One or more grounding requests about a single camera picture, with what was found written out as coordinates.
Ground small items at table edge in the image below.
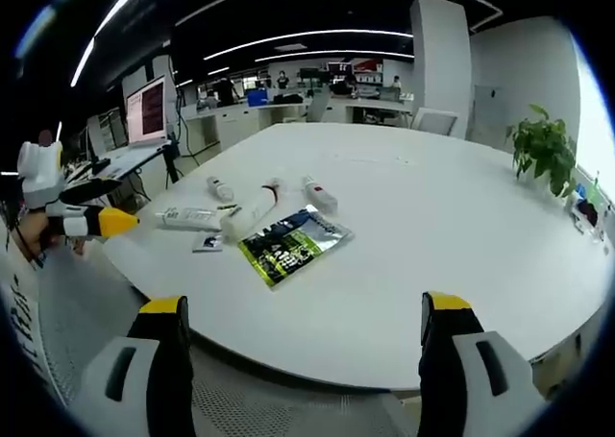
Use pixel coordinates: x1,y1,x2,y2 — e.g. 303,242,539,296
568,171,612,256

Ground white desk with screen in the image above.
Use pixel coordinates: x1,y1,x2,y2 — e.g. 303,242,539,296
66,139,175,204

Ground green black skincare packet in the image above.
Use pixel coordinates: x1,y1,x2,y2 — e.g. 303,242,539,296
236,205,357,291

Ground black cable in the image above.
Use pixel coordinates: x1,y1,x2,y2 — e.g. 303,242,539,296
3,199,47,268

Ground white office chair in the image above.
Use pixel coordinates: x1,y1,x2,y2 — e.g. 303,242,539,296
410,106,460,136

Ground white skincare tube red band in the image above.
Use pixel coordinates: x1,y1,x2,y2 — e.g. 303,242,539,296
219,177,285,242

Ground large display screen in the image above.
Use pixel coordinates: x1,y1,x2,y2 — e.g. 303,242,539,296
125,74,170,149

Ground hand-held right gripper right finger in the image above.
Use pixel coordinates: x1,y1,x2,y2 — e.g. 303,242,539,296
416,290,550,437

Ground person's white printed shirt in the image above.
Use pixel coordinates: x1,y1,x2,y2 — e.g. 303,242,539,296
0,258,66,409

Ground green potted plant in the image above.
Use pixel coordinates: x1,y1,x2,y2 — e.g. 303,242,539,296
507,103,578,199

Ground white skincare tube grey print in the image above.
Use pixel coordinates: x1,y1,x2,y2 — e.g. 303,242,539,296
154,206,228,231

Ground small white skincare sachet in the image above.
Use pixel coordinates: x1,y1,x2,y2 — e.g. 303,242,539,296
192,231,225,255

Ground person's left hand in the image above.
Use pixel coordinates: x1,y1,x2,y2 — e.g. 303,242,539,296
19,211,86,256

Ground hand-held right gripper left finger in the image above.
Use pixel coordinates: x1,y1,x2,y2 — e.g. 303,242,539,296
71,295,196,437

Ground small white skincare bottle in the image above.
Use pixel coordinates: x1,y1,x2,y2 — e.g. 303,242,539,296
206,176,235,204

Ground white skincare tube red label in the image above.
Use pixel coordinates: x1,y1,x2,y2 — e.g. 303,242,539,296
301,174,340,214

